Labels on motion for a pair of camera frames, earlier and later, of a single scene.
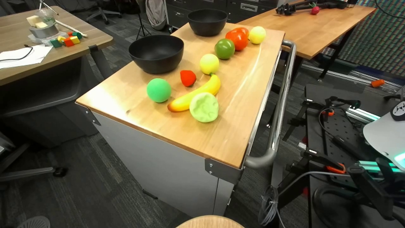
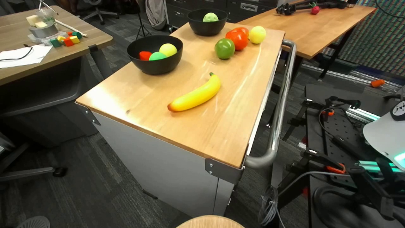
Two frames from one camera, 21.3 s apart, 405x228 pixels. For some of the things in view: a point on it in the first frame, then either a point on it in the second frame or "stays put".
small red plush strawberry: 188,77 -> 145,54
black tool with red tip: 314,6 stays put
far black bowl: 208,21 stays put
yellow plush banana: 183,102 stays put
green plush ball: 160,89 -> 157,55
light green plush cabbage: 204,106 -> 211,17
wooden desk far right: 313,34 stays put
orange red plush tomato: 240,35 stays put
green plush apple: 224,48 stays put
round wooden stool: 211,220 stays put
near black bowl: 157,54 stays put
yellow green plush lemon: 209,63 -> 169,49
